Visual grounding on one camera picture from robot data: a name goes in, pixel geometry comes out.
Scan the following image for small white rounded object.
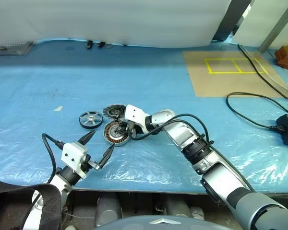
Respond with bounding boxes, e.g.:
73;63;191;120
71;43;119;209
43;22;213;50
189;206;205;220

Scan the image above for white foam backdrop board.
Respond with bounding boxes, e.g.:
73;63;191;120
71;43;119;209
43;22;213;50
0;0;232;48

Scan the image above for dark grey rounded cylinder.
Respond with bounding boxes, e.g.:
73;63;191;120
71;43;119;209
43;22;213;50
95;192;122;227
163;193;192;218

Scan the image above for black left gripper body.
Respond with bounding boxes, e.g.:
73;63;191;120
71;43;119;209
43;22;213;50
79;154;97;180

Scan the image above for yellow tape rectangle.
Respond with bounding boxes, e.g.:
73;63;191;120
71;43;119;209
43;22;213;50
204;57;270;75

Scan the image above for grey robot torso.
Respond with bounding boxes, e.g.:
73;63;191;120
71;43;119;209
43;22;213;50
93;214;243;230

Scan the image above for dark grey post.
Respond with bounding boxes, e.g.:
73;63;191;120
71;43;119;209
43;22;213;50
213;0;252;41

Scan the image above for clear plastic tray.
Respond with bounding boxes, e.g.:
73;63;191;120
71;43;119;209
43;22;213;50
0;41;37;56

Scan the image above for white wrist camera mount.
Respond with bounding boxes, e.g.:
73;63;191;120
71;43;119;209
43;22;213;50
60;141;89;180
124;104;150;134

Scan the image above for white panel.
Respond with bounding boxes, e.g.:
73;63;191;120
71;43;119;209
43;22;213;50
231;0;288;48

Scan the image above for black fabric strap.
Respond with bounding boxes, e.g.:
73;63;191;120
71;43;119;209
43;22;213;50
0;177;62;230

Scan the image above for silver finned motor lid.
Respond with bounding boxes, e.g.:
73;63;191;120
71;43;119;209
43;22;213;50
102;104;128;121

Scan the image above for brown cardboard sheet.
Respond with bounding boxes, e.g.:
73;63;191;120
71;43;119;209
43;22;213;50
183;49;288;98

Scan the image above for silver motor housing copper windings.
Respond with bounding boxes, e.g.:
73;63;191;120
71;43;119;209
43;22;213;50
102;121;131;146

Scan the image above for aluminium profile post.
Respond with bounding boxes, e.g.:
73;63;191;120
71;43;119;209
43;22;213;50
258;0;288;53

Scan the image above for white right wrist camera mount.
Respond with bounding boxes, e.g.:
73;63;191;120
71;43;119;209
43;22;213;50
124;104;150;134

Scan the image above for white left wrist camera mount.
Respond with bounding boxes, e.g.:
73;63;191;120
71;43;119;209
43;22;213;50
60;141;89;180

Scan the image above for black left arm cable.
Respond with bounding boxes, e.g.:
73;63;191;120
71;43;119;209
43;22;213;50
41;133;66;184

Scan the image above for clear plastic tube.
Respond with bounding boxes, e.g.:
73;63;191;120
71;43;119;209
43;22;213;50
241;46;288;94

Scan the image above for blue plastic table cover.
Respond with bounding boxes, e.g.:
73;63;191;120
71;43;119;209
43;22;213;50
0;37;288;192

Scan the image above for silver spoked wheel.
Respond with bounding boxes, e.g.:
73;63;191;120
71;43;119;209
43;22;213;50
78;110;104;131

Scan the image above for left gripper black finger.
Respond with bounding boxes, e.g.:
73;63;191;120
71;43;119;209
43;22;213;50
78;130;96;146
95;144;116;171

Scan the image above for black power adapter cable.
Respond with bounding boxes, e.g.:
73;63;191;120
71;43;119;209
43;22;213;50
226;92;288;131

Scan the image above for long black cable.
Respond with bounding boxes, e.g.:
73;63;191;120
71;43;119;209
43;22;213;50
238;44;288;104

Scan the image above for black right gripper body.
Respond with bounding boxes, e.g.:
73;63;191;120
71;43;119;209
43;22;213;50
127;121;146;139

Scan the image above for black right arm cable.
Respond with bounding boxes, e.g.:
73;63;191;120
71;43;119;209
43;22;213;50
131;113;256;192

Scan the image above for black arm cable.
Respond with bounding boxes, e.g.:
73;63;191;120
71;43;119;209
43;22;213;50
41;133;66;184
131;113;256;192

